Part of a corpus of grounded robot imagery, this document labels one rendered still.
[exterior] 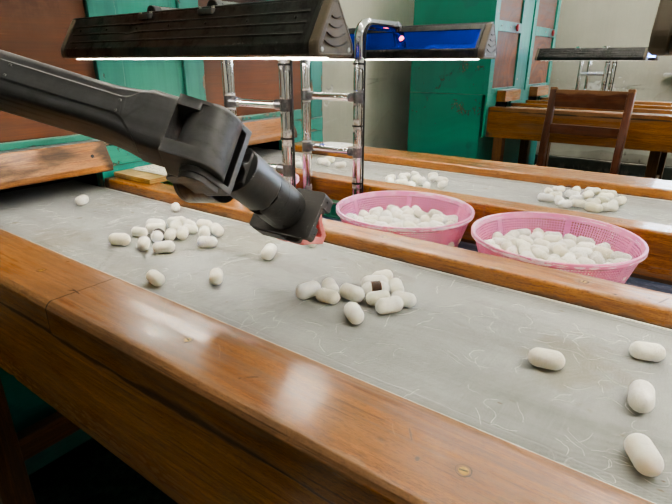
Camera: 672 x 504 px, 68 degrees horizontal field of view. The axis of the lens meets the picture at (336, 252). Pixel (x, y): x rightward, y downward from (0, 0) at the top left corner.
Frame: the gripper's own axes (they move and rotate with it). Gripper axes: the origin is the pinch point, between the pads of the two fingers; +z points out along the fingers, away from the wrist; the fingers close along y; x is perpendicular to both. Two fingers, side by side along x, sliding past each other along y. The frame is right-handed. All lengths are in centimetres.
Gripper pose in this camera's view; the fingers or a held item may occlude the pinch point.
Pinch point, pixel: (320, 237)
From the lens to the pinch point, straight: 72.1
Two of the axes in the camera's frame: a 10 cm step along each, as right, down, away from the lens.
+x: -3.6, 9.1, -2.1
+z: 4.6, 3.7, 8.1
